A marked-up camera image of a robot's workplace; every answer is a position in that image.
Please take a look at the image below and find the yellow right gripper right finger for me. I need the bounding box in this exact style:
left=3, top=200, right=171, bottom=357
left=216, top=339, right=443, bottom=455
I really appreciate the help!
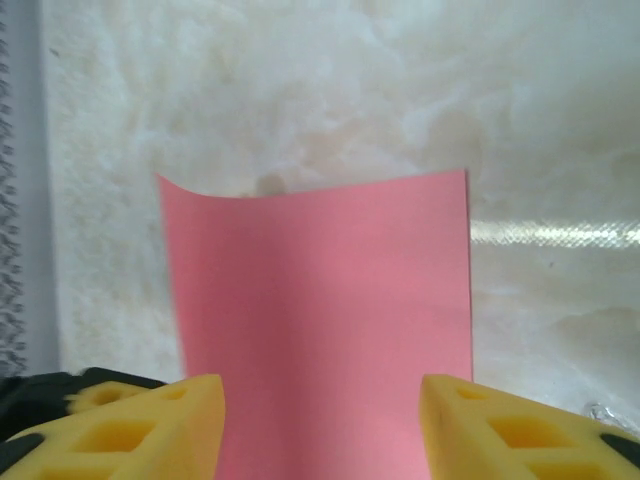
left=418, top=372, right=640, bottom=480

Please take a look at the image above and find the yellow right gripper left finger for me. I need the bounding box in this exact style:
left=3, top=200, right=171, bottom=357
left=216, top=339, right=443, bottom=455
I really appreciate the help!
left=0, top=373, right=227, bottom=480

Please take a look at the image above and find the pink square paper sheet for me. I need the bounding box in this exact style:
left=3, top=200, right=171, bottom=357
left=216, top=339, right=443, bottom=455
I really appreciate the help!
left=154, top=168, right=475, bottom=480

